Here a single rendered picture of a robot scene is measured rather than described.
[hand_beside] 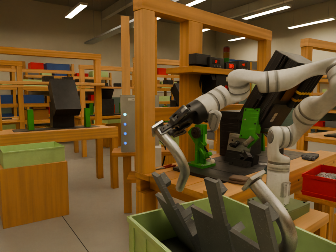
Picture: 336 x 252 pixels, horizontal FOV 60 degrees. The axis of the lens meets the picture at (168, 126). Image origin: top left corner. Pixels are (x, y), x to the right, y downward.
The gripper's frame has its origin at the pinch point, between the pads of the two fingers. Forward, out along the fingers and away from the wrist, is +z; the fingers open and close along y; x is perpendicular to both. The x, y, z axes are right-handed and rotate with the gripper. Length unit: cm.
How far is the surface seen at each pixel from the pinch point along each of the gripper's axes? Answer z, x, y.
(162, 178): 8.7, 10.6, -2.5
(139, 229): 20.7, 15.3, -16.1
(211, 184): 2.5, 22.6, 8.5
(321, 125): -718, -70, -766
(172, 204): 9.6, 16.7, -8.5
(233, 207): -13.6, 25.5, -35.0
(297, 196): -66, 38, -85
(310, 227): -35, 49, -42
